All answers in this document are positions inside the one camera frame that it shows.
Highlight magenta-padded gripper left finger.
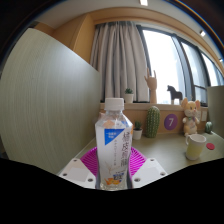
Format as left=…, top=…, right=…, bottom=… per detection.
left=57, top=146, right=100, bottom=190

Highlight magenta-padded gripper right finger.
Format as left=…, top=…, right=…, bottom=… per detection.
left=128, top=146, right=169, bottom=190

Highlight clear white-capped drink bottle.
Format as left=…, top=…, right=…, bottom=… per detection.
left=94, top=97, right=134, bottom=192

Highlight small plant in white pot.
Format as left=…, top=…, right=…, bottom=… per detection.
left=123, top=87, right=135, bottom=104
left=132, top=120, right=144, bottom=141

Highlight tall green cactus figure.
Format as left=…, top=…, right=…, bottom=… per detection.
left=145, top=105, right=161, bottom=139

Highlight pale yellow cup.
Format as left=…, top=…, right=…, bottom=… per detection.
left=185, top=133, right=208, bottom=162

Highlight round purple number sign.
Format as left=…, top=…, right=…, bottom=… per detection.
left=163, top=113, right=179, bottom=131

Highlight yellow plush mouse toy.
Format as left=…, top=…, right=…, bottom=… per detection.
left=180, top=97, right=202, bottom=137

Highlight grey-green desk partition panel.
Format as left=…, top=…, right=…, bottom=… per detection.
left=206, top=85, right=224, bottom=139
left=0, top=27, right=103, bottom=175

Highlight black horse figure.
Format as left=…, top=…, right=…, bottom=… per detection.
left=166, top=84, right=184, bottom=106

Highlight wooden hand figure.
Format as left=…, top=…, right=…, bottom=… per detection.
left=143, top=67, right=158, bottom=104

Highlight dark-framed window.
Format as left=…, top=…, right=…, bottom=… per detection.
left=136, top=24, right=224, bottom=108

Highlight grey curtain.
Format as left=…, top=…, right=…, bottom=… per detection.
left=89, top=21, right=150, bottom=103

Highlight ceiling lights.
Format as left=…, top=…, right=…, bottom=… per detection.
left=139, top=0, right=224, bottom=63

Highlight white wall socket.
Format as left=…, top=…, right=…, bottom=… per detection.
left=200, top=109, right=208, bottom=122

